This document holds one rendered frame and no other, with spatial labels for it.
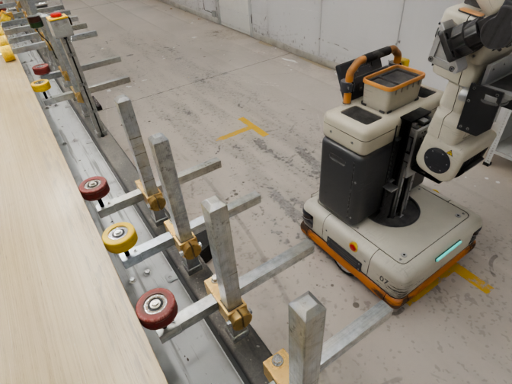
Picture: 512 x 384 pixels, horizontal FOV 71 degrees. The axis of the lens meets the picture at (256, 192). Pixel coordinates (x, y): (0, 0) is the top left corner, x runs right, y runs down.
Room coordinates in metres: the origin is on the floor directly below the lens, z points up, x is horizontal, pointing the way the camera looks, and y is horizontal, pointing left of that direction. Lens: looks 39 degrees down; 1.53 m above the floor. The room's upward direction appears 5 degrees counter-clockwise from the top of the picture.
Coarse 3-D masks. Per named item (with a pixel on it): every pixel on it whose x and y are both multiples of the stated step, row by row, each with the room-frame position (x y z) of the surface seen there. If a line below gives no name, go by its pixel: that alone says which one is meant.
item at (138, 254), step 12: (252, 192) 0.87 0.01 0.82; (228, 204) 0.82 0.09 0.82; (240, 204) 0.81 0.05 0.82; (252, 204) 0.83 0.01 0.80; (192, 228) 0.73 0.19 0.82; (204, 228) 0.75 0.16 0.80; (156, 240) 0.69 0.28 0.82; (168, 240) 0.69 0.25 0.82; (132, 252) 0.66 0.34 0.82; (144, 252) 0.66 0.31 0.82; (156, 252) 0.67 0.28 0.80; (132, 264) 0.63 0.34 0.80
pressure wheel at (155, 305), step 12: (156, 288) 0.47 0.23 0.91; (144, 300) 0.44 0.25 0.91; (156, 300) 0.44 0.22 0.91; (168, 300) 0.44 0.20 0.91; (144, 312) 0.41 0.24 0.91; (156, 312) 0.41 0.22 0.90; (168, 312) 0.41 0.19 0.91; (144, 324) 0.40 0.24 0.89; (156, 324) 0.40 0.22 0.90; (168, 324) 0.40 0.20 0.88
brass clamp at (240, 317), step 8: (208, 280) 0.54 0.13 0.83; (208, 288) 0.52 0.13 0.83; (216, 288) 0.52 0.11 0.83; (216, 296) 0.49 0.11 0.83; (224, 312) 0.46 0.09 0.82; (232, 312) 0.45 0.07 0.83; (240, 312) 0.45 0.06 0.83; (248, 312) 0.45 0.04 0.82; (232, 320) 0.44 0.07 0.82; (240, 320) 0.43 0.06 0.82; (248, 320) 0.44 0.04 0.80; (240, 328) 0.43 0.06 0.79
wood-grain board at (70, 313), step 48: (0, 96) 1.60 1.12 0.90; (0, 144) 1.16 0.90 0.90; (48, 144) 1.13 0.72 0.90; (0, 192) 0.87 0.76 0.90; (48, 192) 0.85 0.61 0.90; (0, 240) 0.66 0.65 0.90; (48, 240) 0.65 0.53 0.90; (96, 240) 0.63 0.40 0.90; (0, 288) 0.51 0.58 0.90; (48, 288) 0.50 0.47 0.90; (96, 288) 0.49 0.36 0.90; (0, 336) 0.39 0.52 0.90; (48, 336) 0.38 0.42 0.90; (96, 336) 0.38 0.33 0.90; (144, 336) 0.37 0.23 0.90
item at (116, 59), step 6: (102, 60) 2.11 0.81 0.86; (108, 60) 2.12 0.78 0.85; (114, 60) 2.14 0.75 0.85; (120, 60) 2.16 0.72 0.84; (84, 66) 2.05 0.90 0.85; (90, 66) 2.07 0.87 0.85; (96, 66) 2.08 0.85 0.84; (54, 72) 1.97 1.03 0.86; (60, 72) 1.99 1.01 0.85; (42, 78) 1.93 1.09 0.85; (48, 78) 1.95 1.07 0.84
